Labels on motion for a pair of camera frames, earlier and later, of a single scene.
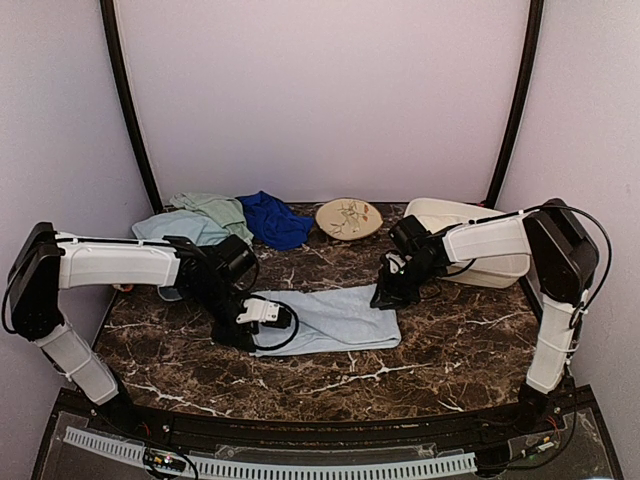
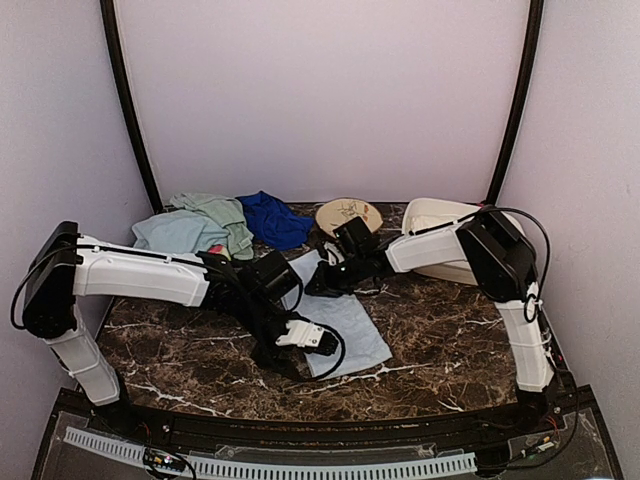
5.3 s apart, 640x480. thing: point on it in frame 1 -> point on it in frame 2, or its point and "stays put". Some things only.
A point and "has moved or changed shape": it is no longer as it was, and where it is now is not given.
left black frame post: x=122 y=79 stays put
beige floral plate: x=347 y=218 stays put
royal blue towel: x=273 y=224 stays put
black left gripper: x=236 y=337 -> x=271 y=359
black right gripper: x=391 y=294 -> x=326 y=285
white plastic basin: x=502 y=271 stays put
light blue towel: x=327 y=319 has moved or changed shape
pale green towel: x=225 y=210 stays put
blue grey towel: x=191 y=225 stays put
